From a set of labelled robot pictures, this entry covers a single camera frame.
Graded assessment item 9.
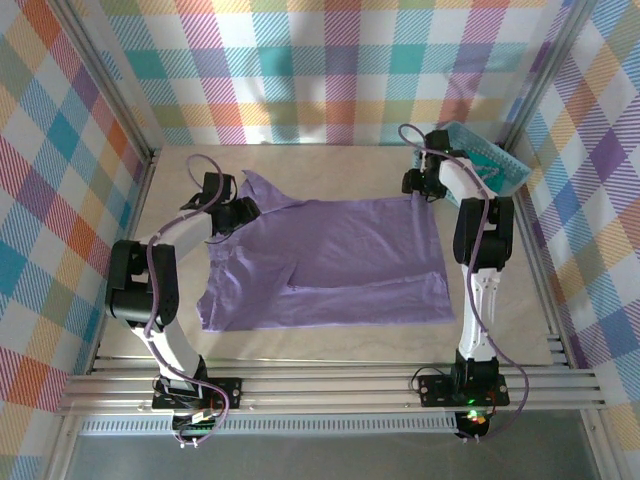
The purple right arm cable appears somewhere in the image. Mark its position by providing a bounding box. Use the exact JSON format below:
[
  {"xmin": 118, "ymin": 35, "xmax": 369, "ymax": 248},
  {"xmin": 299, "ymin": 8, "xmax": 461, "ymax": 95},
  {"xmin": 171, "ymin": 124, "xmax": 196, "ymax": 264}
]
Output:
[{"xmin": 398, "ymin": 124, "xmax": 531, "ymax": 444}]

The slotted grey cable duct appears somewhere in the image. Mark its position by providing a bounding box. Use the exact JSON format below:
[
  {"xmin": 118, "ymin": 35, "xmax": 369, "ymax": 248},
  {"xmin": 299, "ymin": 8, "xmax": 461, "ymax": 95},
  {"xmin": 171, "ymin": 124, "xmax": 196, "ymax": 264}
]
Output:
[{"xmin": 79, "ymin": 418, "xmax": 459, "ymax": 437}]

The light blue plastic basket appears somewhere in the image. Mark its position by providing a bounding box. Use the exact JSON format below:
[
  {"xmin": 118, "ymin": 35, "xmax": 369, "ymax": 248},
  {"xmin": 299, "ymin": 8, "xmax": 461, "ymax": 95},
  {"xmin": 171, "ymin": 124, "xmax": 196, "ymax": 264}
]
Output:
[{"xmin": 409, "ymin": 121, "xmax": 532, "ymax": 207}]

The aluminium right side rail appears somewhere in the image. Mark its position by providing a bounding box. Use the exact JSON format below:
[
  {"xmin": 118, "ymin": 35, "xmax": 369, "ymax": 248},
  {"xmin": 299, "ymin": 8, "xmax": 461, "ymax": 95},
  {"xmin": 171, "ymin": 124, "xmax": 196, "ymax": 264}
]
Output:
[{"xmin": 504, "ymin": 147, "xmax": 574, "ymax": 369}]

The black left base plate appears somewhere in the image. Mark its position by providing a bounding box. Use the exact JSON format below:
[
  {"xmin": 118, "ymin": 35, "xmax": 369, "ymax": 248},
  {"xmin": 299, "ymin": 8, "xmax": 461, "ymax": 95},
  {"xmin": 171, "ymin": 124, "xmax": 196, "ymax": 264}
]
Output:
[{"xmin": 152, "ymin": 377, "xmax": 245, "ymax": 411}]

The aluminium right frame post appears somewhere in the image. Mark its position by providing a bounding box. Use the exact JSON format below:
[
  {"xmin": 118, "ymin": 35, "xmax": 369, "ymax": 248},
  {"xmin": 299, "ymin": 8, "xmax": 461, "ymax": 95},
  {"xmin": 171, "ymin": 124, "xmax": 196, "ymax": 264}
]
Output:
[{"xmin": 499, "ymin": 0, "xmax": 599, "ymax": 156}]

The teal folded shirt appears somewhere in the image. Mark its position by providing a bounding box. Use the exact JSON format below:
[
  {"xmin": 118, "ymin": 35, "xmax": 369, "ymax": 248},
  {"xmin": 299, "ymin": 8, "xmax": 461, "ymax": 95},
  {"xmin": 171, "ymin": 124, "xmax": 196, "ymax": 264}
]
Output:
[{"xmin": 469, "ymin": 152, "xmax": 506, "ymax": 194}]

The aluminium left side rail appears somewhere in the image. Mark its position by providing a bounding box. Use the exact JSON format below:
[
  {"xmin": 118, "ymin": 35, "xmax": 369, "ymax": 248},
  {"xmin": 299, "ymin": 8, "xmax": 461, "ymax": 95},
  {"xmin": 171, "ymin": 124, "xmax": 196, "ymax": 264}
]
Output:
[{"xmin": 87, "ymin": 149, "xmax": 161, "ymax": 374}]

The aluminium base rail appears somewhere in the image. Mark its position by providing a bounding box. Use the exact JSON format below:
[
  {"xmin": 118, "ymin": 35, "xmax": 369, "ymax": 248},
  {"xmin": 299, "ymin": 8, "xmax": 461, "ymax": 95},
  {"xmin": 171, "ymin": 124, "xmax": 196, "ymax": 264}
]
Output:
[{"xmin": 54, "ymin": 349, "xmax": 606, "ymax": 416}]

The purple t-shirt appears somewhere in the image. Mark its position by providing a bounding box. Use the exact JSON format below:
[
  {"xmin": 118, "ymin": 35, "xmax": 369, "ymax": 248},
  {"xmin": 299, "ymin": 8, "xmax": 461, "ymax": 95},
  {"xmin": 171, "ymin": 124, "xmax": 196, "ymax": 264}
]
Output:
[{"xmin": 194, "ymin": 168, "xmax": 457, "ymax": 334}]

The left controller board with wires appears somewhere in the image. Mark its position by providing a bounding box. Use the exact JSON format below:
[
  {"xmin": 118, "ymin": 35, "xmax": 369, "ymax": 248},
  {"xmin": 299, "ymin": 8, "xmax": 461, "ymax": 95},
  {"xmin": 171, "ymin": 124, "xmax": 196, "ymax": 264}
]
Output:
[{"xmin": 171, "ymin": 408, "xmax": 224, "ymax": 444}]

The aluminium left frame post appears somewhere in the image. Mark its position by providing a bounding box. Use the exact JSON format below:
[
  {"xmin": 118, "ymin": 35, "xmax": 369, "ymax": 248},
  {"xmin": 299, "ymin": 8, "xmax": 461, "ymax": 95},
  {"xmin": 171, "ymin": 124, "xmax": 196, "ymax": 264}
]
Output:
[{"xmin": 49, "ymin": 0, "xmax": 161, "ymax": 169}]

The aluminium frame post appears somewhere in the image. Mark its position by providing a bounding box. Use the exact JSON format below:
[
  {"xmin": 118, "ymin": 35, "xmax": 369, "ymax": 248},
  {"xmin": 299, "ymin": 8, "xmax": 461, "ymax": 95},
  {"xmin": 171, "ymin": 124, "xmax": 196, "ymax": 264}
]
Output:
[
  {"xmin": 499, "ymin": 0, "xmax": 599, "ymax": 156},
  {"xmin": 49, "ymin": 0, "xmax": 161, "ymax": 169}
]

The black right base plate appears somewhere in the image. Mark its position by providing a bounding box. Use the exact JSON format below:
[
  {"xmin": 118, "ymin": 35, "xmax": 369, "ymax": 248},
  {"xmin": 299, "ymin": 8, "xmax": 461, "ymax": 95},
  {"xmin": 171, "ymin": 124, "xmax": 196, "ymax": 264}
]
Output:
[{"xmin": 417, "ymin": 374, "xmax": 511, "ymax": 407}]

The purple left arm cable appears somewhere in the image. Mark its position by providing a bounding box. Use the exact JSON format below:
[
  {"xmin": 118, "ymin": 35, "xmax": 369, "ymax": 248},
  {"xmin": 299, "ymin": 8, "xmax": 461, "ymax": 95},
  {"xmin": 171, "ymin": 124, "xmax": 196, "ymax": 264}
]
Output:
[{"xmin": 142, "ymin": 153, "xmax": 236, "ymax": 449}]

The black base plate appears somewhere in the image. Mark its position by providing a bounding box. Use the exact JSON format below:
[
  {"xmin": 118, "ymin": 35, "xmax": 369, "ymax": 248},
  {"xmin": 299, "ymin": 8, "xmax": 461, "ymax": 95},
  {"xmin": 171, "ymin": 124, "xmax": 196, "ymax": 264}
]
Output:
[
  {"xmin": 417, "ymin": 374, "xmax": 511, "ymax": 407},
  {"xmin": 152, "ymin": 377, "xmax": 245, "ymax": 411}
]

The right controller board with lights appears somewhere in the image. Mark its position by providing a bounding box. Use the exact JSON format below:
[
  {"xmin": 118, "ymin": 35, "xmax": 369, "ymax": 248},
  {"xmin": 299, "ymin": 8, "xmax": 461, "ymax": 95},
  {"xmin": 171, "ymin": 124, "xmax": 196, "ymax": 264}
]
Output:
[{"xmin": 457, "ymin": 407, "xmax": 494, "ymax": 441}]

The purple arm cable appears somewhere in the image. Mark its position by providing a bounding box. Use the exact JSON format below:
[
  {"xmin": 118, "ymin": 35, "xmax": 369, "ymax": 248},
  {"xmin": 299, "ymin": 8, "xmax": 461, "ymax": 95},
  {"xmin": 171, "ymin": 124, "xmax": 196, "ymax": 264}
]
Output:
[
  {"xmin": 142, "ymin": 153, "xmax": 236, "ymax": 449},
  {"xmin": 398, "ymin": 124, "xmax": 531, "ymax": 444}
]

